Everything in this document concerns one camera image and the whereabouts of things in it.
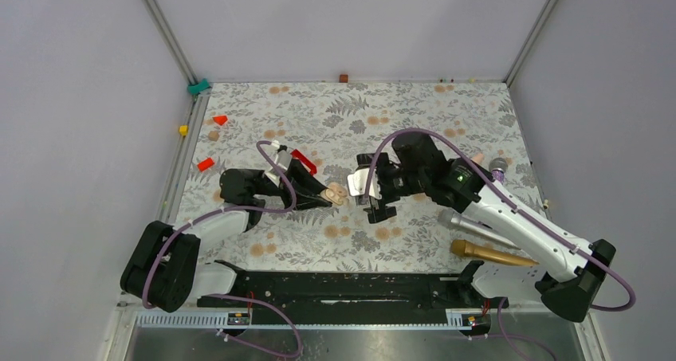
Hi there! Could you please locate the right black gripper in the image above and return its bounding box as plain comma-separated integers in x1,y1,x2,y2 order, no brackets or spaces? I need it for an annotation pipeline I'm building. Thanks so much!
357,152,429,222

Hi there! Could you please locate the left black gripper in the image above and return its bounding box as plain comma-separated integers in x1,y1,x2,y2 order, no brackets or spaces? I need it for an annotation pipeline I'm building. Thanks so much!
252,158,334,211

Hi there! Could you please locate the beige earbud charging case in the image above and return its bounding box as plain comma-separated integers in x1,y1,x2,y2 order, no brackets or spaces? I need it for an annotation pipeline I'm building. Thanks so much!
320,182,349,206

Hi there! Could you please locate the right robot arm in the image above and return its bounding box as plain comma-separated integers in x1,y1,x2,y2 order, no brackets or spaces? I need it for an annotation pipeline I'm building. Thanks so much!
347,128,616,323

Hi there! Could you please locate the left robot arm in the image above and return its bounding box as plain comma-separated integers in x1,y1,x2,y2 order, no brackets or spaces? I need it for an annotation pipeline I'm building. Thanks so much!
120,159,348,312

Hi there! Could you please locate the red plastic basket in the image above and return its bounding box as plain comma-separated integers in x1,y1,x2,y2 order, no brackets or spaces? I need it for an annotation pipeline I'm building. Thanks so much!
291,149,317,175

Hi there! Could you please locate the floral patterned mat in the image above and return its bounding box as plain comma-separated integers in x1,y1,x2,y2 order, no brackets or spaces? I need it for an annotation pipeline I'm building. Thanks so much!
175,83,542,273

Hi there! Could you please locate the silver microphone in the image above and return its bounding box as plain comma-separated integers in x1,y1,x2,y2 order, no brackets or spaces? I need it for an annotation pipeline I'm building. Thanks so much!
438,210,519,249

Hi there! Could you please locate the orange block lower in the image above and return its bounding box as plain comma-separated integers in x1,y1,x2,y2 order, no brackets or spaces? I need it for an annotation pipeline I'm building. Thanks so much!
197,157,215,172

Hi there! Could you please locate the orange triangle block upper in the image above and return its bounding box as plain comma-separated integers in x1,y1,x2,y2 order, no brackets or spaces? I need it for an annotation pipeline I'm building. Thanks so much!
212,115,228,126

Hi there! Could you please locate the gold microphone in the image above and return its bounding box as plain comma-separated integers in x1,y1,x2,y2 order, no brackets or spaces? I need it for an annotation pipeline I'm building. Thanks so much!
450,240,539,267

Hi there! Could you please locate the purple glitter microphone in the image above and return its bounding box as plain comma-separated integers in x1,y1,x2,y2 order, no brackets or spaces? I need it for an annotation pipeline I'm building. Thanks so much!
489,157,509,183

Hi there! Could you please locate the teal block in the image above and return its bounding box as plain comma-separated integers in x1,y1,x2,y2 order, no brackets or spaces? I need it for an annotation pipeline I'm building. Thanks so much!
187,78,211,96

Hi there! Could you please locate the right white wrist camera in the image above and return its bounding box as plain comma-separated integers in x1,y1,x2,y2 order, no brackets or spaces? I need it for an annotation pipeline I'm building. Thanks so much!
347,167,382,200

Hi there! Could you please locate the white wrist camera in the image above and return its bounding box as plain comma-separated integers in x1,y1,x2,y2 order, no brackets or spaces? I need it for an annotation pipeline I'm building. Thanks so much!
347,167,382,200
264,140,293,186

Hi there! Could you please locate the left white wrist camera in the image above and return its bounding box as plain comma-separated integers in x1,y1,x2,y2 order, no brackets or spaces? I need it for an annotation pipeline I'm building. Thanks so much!
264,140,293,186

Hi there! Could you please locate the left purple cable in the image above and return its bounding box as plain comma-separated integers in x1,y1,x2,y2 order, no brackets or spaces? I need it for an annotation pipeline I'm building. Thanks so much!
141,139,305,361

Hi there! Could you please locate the purple cable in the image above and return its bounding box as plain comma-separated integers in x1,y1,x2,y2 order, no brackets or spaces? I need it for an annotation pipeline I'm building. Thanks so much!
141,139,305,361
362,128,637,361

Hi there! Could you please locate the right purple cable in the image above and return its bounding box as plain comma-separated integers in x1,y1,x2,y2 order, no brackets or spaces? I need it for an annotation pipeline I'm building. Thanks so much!
362,128,637,361

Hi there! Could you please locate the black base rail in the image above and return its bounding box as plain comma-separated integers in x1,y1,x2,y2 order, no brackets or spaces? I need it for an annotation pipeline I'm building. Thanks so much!
197,261,501,326

